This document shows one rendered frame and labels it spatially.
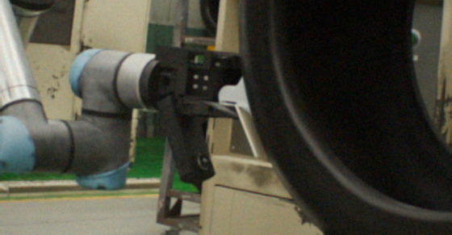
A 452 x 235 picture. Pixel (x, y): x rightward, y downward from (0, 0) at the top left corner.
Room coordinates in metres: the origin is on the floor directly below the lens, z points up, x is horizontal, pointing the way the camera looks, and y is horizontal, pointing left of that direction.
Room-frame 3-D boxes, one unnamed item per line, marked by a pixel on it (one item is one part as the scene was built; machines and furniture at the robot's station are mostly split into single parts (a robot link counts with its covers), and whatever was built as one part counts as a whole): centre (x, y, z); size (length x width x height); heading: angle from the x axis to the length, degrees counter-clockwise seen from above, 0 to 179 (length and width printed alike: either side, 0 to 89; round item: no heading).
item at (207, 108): (1.21, 0.01, 1.04); 0.09 x 0.05 x 0.02; 50
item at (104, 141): (1.35, 0.18, 0.96); 0.11 x 0.08 x 0.11; 131
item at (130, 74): (1.32, 0.10, 1.06); 0.08 x 0.05 x 0.08; 140
